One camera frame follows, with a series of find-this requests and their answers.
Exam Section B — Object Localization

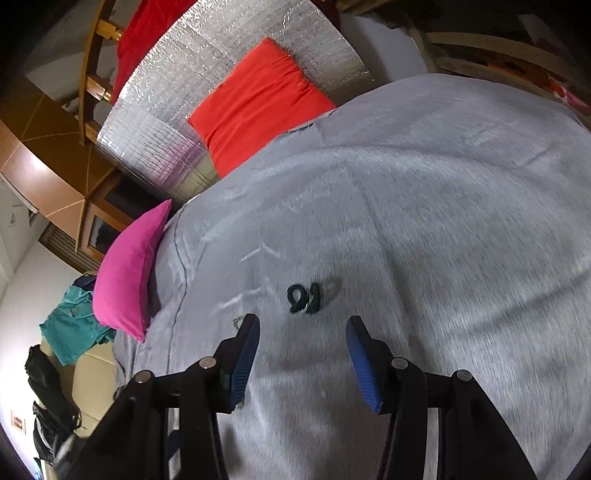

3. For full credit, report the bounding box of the black knotted hair tie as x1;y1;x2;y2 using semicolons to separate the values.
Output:
286;281;323;315

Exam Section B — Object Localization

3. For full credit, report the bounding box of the silver wrist watch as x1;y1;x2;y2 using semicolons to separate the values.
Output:
232;316;245;330

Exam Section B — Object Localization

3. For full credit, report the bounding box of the beige leather sofa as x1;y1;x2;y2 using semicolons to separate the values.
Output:
40;340;117;438

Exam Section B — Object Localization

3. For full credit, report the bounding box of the magenta pillow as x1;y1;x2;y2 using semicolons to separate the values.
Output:
92;200;172;342

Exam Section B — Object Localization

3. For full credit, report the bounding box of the teal garment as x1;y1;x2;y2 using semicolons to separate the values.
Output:
39;285;116;366

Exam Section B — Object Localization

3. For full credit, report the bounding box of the black garment on sofa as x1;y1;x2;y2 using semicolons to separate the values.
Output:
25;345;81;465

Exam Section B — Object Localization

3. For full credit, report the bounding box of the grey bed blanket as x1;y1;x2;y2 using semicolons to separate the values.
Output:
113;75;590;479

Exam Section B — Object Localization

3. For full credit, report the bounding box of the silver foil insulation mat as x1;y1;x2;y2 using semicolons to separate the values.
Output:
96;1;375;203

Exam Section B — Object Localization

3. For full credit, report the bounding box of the brown wooden cabinet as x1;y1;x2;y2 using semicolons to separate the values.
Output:
0;78;158;273

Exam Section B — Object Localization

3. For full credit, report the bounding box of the red pillow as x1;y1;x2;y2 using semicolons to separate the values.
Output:
187;38;335;178

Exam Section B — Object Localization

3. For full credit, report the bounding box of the red blanket on headboard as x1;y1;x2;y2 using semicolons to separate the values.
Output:
111;0;197;102

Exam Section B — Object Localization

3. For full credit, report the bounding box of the wooden headboard rail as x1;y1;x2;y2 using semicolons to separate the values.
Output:
77;0;124;145

